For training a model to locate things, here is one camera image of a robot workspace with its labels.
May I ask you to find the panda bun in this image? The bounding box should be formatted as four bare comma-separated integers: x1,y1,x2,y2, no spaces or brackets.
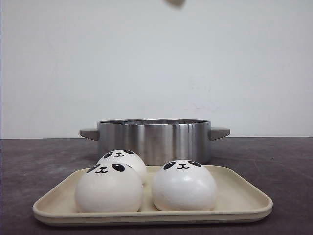
164,0,186,9
75,162,143,213
96,149,147,185
152,160,218,211

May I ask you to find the stainless steel steamer pot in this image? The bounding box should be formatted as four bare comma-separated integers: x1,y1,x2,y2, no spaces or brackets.
79,119,230,165

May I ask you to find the cream rectangular tray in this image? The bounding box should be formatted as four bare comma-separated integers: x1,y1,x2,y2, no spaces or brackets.
32,165,273,226

